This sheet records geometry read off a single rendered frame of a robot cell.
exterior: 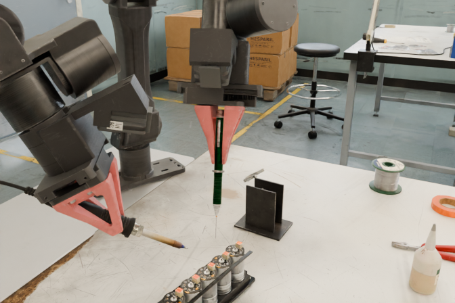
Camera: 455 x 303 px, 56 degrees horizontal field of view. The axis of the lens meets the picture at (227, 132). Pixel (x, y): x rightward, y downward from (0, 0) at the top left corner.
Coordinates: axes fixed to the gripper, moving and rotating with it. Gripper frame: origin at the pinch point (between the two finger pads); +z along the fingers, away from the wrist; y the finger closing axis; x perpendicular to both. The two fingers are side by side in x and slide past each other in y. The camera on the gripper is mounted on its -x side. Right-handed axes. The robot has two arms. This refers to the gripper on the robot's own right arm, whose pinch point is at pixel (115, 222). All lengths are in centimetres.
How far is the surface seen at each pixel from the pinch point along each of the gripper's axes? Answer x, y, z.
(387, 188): -38, 24, 31
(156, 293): 1.9, 1.9, 12.8
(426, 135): -136, 233, 159
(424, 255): -31.8, -1.9, 23.1
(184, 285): -4.3, -4.5, 9.0
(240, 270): -9.7, 0.4, 14.3
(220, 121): -16.3, 5.2, -3.6
